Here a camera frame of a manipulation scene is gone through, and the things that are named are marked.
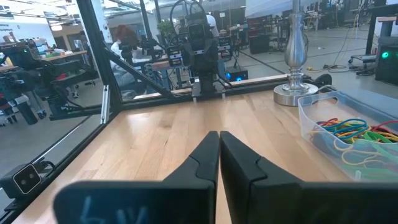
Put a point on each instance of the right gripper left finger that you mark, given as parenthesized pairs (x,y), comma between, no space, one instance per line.
(174,202)

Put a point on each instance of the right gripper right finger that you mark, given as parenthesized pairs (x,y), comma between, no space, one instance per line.
(264,202)

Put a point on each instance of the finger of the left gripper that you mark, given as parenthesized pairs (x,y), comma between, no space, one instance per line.
(207,68)
(196,68)

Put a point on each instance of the blue rubber band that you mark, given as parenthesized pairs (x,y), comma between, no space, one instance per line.
(326,146)
(354,120)

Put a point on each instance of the red rubber band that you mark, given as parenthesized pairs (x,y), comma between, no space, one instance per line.
(326,122)
(385,124)

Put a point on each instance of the green rubber band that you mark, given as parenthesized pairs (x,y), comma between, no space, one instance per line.
(382,172)
(376,137)

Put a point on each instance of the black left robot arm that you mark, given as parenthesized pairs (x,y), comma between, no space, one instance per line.
(207,84)

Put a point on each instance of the clear plastic bin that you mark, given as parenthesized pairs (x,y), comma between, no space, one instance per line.
(308,124)

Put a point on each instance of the black box blue light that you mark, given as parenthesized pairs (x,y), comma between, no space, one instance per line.
(236,74)

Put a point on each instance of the background green plant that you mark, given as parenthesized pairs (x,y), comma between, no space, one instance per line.
(166,28)

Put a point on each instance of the black floor cabinet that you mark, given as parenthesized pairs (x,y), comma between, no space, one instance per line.
(259,43)

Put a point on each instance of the person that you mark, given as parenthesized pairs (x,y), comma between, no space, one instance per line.
(124,53)

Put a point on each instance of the white shade silver table lamp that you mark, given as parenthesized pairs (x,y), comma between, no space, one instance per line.
(295,46)

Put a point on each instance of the background robot workstation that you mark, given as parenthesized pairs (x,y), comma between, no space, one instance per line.
(28,74)

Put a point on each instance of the black side desk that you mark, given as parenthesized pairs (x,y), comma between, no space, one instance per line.
(373,31)

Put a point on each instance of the black computer tower green light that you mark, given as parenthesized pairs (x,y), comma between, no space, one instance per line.
(388,68)

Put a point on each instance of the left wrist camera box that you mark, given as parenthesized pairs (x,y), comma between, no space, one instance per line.
(196,31)

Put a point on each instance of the silver frame bracket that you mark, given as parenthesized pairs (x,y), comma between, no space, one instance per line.
(105,102)

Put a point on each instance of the black table-level camera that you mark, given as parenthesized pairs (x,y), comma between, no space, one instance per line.
(25,180)

